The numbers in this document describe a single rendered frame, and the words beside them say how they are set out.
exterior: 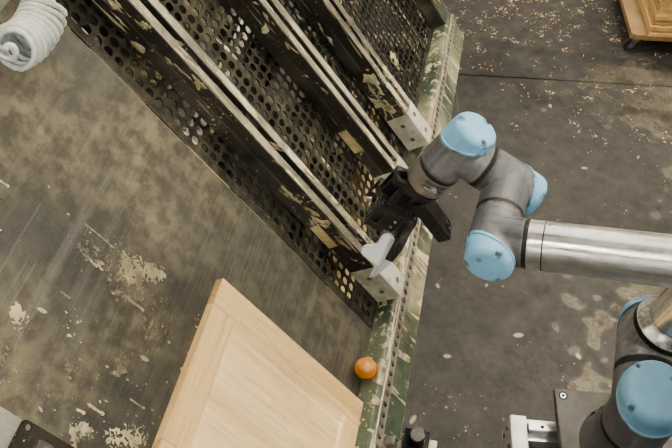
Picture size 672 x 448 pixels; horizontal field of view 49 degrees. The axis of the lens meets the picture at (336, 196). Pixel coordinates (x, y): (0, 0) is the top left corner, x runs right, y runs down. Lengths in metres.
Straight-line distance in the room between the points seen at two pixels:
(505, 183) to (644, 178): 2.43
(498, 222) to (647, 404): 0.45
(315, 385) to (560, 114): 2.47
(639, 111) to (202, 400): 2.98
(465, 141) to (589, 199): 2.28
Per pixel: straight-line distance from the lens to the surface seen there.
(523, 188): 1.18
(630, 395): 1.39
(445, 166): 1.18
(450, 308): 2.91
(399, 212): 1.28
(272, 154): 1.51
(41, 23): 1.05
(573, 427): 1.59
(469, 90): 3.78
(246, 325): 1.43
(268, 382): 1.46
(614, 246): 1.10
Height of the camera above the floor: 2.43
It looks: 49 degrees down
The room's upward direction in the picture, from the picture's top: straight up
